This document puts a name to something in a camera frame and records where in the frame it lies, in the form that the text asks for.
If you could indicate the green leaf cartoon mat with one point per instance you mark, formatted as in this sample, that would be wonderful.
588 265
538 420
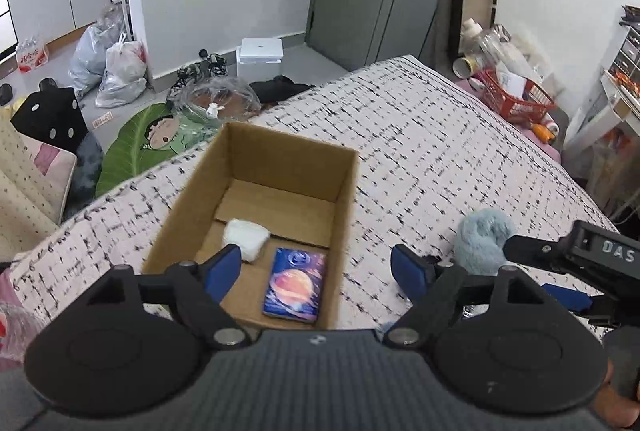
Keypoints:
125 146

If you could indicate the white red-print plastic bag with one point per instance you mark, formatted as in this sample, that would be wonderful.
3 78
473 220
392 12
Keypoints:
125 61

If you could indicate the white drawer unit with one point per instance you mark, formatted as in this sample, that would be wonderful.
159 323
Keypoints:
610 126

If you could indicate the cream dotted folded mattress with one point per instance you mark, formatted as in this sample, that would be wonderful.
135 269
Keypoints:
25 206

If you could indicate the white cloth bundle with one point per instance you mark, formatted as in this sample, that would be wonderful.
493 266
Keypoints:
245 236

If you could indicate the orange toy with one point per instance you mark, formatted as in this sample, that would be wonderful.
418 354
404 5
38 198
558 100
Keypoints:
541 132

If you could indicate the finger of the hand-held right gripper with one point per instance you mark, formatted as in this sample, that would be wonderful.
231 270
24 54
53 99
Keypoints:
570 298
535 250

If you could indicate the crinkled clear wrapper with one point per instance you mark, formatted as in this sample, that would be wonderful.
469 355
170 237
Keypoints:
20 321

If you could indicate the grey-blue plastic bag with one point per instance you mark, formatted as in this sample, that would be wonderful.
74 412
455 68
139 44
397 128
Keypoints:
87 61

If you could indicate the silvery plastic bag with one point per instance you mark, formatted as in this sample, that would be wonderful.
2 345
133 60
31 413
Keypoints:
120 92

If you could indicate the pink print cushion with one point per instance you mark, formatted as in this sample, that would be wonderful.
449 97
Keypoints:
47 158

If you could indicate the brown cardboard box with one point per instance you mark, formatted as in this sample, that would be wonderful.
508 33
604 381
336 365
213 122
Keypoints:
300 171

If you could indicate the pack of water bottles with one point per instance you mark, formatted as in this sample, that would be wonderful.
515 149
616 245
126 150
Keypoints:
31 53

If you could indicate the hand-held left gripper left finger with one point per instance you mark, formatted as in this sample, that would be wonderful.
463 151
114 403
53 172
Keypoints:
224 267

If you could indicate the black clothing heap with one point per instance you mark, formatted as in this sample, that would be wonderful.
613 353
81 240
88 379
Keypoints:
280 88

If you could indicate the clear crumpled plastic bag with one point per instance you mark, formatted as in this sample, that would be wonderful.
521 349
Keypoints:
112 21

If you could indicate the clear plastic bottle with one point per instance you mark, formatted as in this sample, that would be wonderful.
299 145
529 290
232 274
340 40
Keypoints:
495 43

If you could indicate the large clear plastic bag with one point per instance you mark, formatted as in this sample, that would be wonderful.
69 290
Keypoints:
230 93

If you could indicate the dark grey fluffy cushion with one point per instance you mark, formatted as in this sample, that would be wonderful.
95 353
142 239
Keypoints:
87 171

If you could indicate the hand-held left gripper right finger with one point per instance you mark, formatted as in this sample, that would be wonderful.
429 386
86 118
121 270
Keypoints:
407 271

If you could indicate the white foam box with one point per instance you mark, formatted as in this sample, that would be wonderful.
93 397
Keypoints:
260 56

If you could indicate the black polka dot cushion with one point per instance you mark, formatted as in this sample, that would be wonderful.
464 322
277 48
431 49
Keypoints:
50 116

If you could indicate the light blue plush toy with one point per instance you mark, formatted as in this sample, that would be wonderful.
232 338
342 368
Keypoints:
482 236

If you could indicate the paper slip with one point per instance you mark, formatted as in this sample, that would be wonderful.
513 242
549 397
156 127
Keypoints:
102 119

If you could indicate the red plastic basket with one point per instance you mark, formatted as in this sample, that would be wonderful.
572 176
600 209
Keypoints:
520 106

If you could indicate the black shoe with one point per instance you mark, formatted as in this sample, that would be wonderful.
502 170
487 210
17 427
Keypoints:
5 93

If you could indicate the person's right hand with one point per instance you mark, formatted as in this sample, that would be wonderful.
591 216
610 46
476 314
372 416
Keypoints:
625 413

